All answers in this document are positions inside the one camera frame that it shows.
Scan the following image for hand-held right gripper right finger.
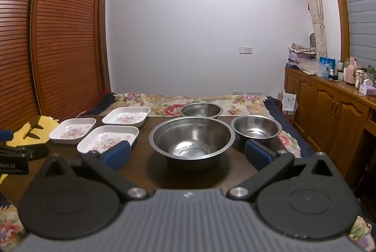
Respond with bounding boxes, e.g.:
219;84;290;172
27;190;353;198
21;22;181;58
226;140;334;201

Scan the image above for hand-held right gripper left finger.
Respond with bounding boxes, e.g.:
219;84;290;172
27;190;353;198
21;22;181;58
41;140;149;202

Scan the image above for white floral rectangular plate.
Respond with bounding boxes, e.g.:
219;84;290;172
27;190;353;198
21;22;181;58
102;106;151;128
77;125;140;154
49;118;97;144

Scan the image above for small stainless steel bowl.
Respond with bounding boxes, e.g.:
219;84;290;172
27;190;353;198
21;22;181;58
231;115;283;147
179;103;224;119

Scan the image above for large stainless steel bowl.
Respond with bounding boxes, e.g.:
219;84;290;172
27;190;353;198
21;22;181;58
149;117;236;173

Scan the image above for yellow cloth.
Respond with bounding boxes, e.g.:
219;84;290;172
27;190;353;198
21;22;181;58
0;115;59;182

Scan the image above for dark blue blanket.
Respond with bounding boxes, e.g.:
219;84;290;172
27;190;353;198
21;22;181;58
264;96;320;159

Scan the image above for dark clothes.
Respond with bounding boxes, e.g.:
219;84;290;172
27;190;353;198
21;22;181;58
98;90;118;116

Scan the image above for white cardboard box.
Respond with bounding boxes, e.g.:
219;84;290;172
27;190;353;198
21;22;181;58
281;92;297;112

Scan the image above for floral printed blanket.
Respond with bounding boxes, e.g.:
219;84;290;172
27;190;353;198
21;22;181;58
0;93;372;252

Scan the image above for wooden sideboard cabinet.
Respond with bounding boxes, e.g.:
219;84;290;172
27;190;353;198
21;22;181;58
284;66;376;191

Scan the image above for clear plastic bag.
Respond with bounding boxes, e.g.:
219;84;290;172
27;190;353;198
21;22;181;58
298;60;320;75

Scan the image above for blue paper box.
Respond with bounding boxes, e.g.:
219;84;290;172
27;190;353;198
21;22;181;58
319;56;337;78

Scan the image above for brown louvered wooden wardrobe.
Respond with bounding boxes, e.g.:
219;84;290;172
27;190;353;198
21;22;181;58
0;0;111;135

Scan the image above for pink thermos jug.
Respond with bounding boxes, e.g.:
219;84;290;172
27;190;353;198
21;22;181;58
344;58;358;85

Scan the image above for tissue box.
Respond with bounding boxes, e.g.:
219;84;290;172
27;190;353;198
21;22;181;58
359;79;376;96

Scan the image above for beige patterned curtain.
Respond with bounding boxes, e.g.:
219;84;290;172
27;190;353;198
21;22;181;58
294;0;328;60

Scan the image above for grey window blind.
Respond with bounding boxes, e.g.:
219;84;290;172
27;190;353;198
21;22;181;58
335;0;376;72

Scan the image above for wooden window frame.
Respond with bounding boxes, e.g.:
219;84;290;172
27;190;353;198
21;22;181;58
323;0;352;62

